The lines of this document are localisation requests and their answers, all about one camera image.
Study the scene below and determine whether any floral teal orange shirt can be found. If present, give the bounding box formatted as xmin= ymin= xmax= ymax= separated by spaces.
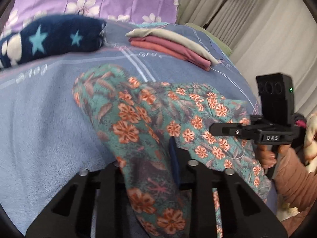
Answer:
xmin=73 ymin=64 xmax=271 ymax=237

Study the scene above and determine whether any person's right hand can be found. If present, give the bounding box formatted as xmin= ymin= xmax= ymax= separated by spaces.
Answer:
xmin=256 ymin=145 xmax=291 ymax=169

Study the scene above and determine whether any folded pink garment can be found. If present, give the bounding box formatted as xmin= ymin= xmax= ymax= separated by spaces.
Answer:
xmin=129 ymin=36 xmax=211 ymax=63

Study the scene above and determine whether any green pillow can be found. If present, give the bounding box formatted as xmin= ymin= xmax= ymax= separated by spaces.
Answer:
xmin=185 ymin=23 xmax=233 ymax=57

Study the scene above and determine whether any white curtain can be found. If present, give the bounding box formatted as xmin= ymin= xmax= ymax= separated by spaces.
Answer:
xmin=178 ymin=0 xmax=316 ymax=115

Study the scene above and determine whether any folded coral garment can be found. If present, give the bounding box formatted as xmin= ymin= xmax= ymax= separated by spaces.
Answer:
xmin=130 ymin=40 xmax=211 ymax=71

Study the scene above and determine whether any folded grey garment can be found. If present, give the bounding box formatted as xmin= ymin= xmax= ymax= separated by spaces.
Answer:
xmin=126 ymin=28 xmax=219 ymax=66

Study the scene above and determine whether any purple floral pillow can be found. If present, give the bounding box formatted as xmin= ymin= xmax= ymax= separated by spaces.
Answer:
xmin=1 ymin=0 xmax=180 ymax=36

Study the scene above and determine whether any navy star fleece blanket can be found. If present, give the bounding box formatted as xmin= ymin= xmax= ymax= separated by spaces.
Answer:
xmin=1 ymin=14 xmax=106 ymax=69

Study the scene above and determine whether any black camera box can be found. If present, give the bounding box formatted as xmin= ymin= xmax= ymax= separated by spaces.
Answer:
xmin=256 ymin=73 xmax=294 ymax=127

